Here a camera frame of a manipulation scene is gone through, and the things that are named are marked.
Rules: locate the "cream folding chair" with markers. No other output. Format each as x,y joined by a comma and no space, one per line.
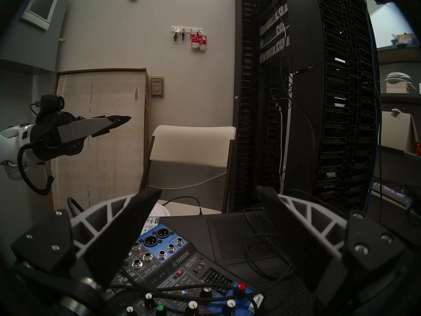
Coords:
194,141

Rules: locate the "white wall intercom screen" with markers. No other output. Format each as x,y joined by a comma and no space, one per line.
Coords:
39,7

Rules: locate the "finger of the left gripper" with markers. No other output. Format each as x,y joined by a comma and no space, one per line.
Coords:
120,120
79,129

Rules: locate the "white key hook rail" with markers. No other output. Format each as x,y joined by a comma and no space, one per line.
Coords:
184,29

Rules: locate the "red key tag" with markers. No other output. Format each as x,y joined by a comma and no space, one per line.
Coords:
198,42

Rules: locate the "black computer tower case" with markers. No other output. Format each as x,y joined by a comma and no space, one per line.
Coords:
230,239

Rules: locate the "open cardboard box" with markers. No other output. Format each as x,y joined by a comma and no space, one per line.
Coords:
396,131

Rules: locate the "beige leaning board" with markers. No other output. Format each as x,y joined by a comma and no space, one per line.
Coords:
105,121

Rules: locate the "black server rack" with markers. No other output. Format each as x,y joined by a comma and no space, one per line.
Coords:
332,121
253,121

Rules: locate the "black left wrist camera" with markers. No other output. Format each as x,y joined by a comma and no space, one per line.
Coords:
52,103

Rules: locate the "beige wall switch plate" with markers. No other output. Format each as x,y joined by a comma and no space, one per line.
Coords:
157,87

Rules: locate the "blue pink plastic bags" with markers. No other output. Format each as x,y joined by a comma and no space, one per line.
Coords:
404,39

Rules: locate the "grey metal shelving unit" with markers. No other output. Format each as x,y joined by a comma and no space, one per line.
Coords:
398,98

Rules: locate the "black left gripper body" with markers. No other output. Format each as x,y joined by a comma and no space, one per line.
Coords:
49,137

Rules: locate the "small beige box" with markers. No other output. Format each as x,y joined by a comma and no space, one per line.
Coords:
399,87

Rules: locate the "blue black audio mixer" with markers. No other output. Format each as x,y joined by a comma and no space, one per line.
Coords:
184,256

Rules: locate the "grey wall cabinet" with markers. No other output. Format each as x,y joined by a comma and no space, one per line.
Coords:
19,42

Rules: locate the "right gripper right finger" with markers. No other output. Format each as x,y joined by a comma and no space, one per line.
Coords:
312,239

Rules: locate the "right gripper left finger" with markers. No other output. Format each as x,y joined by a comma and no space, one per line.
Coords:
98,226

